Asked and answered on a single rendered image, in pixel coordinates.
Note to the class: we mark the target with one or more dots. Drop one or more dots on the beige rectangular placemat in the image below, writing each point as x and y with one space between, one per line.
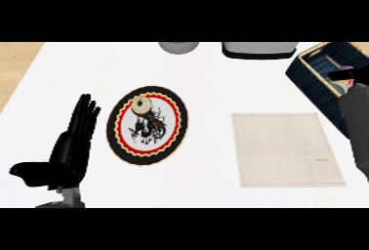
278 146

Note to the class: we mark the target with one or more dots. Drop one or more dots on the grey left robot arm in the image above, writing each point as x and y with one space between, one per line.
70 198

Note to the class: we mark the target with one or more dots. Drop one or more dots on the round black red placemat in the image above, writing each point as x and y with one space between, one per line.
166 146

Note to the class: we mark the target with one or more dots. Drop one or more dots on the dark blue wicker basket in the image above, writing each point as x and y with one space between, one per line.
312 83

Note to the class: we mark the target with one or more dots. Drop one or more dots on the grey and black appliance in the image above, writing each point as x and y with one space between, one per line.
259 49

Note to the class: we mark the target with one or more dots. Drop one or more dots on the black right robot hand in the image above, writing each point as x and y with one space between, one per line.
341 75

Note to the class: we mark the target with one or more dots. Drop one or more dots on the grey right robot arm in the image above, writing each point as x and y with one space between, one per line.
357 123

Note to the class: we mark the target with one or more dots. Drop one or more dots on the purple and grey object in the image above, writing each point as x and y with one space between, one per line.
338 88

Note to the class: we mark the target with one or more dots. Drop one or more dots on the grey round bowl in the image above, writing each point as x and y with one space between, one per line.
179 47

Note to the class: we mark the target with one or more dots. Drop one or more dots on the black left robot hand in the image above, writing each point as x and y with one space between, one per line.
73 153

